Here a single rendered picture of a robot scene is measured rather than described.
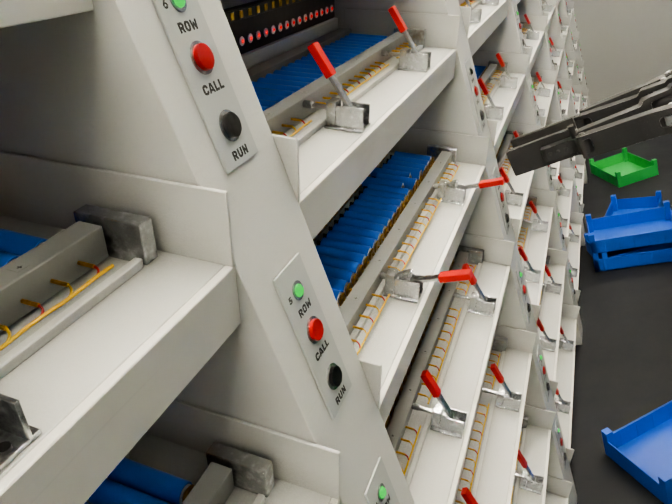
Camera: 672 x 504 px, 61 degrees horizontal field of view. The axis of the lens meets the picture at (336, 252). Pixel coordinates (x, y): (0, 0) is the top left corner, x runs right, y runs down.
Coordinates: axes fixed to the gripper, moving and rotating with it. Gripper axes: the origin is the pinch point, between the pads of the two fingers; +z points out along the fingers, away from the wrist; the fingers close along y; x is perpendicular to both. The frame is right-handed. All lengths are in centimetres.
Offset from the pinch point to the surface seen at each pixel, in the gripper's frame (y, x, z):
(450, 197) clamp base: -14.0, 6.6, 17.4
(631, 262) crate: -149, 98, 14
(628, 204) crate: -201, 97, 14
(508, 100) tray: -73, 8, 17
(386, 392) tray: 27.3, 8.9, 15.1
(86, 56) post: 39.1, -25.2, 13.0
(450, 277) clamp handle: 12.2, 6.7, 11.3
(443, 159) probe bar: -24.7, 3.4, 19.8
